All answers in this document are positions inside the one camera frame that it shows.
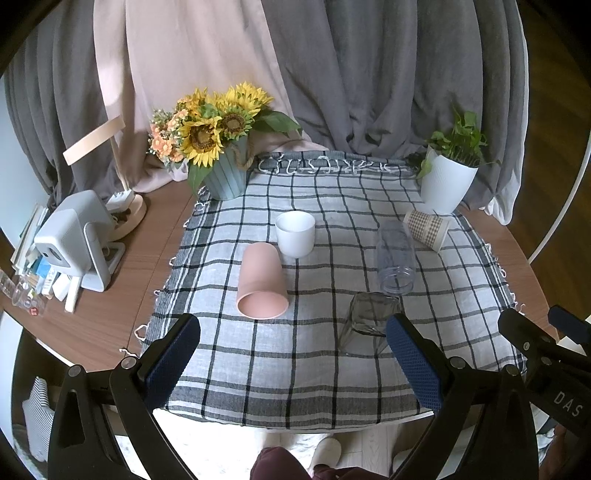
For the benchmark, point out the wooden desk lamp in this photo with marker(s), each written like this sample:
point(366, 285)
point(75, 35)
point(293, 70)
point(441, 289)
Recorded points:
point(117, 175)

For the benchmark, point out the white projector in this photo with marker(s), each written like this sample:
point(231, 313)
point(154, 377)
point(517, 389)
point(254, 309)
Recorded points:
point(69, 235)

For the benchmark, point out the clear plastic cup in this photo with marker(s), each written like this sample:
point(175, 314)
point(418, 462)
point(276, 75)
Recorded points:
point(395, 258)

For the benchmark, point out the checked paper cup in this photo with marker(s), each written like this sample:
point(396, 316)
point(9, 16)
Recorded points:
point(427, 228)

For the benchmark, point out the clear drinking glass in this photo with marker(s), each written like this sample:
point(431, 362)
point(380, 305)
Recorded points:
point(367, 318)

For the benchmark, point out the person's maroon trouser leg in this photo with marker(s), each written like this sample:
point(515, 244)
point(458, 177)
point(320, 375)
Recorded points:
point(281, 466)

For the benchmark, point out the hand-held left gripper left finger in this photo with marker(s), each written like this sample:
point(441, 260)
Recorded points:
point(174, 357)

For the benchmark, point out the striped cushion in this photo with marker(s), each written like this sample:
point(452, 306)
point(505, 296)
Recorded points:
point(39, 410)

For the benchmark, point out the blue ribbed flower pot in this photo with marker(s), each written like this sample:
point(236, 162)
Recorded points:
point(226, 177)

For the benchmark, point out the pink cup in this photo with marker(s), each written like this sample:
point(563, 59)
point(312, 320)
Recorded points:
point(261, 277)

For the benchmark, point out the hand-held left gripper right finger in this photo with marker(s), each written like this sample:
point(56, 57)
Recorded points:
point(415, 364)

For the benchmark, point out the green leafy plant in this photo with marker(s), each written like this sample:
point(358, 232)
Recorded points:
point(457, 141)

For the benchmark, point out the white hoop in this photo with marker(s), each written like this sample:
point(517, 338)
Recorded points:
point(570, 194)

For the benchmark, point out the sunflower bouquet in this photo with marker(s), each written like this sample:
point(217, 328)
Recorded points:
point(207, 124)

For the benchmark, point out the grey curtain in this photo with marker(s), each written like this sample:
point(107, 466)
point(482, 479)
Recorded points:
point(392, 74)

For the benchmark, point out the white ribbed plant pot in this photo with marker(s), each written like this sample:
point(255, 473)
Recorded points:
point(445, 184)

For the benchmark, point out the white cup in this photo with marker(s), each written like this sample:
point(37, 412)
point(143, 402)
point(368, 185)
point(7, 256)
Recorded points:
point(295, 233)

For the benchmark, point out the white slipper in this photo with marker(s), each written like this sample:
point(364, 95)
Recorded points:
point(325, 452)

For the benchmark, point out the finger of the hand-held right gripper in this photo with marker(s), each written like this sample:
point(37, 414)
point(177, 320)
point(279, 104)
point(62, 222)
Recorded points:
point(526, 334)
point(570, 325)

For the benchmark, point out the pink curtain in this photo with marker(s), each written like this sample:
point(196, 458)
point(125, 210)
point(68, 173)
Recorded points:
point(184, 50)

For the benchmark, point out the checked grey tablecloth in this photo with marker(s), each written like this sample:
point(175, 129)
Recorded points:
point(318, 369)

